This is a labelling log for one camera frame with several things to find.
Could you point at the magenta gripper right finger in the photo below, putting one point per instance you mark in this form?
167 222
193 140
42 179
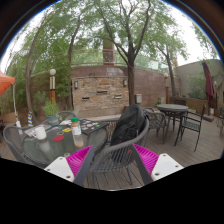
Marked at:
153 166

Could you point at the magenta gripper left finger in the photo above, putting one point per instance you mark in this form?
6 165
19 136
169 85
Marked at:
74 167

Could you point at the plastic bottle green cap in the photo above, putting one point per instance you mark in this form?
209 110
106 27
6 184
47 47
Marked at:
76 132

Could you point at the round glass patio table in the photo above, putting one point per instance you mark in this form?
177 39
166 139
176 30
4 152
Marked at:
48 150

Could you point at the red round coaster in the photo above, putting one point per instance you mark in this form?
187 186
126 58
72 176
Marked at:
58 138

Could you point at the grey metal patio chair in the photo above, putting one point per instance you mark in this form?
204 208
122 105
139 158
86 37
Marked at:
112 158

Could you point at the yellow card on table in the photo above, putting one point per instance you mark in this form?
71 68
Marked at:
66 130

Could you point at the black game board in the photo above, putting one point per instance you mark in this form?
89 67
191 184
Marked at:
89 126

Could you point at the grey mesh chair middle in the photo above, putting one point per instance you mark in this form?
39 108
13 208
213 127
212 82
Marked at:
157 120

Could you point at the white mug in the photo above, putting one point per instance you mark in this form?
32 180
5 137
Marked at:
40 133

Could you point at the black backpack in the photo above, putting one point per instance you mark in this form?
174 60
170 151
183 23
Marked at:
130 125

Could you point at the black far patio chair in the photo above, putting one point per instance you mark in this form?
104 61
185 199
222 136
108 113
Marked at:
191 121

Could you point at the far round patio table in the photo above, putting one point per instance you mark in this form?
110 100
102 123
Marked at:
172 110

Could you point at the potted green plant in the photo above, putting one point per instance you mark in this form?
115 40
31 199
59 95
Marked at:
51 112

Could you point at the grey chair left of table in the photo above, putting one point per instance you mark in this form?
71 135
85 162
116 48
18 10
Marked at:
14 137

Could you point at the closed maroon patio umbrella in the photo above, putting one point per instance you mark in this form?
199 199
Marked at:
209 89

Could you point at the orange canopy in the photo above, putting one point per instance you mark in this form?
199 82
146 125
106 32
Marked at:
5 82

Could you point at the large tree trunk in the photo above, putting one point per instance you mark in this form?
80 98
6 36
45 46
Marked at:
125 25

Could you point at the globe lamp post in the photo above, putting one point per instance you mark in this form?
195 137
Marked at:
52 85

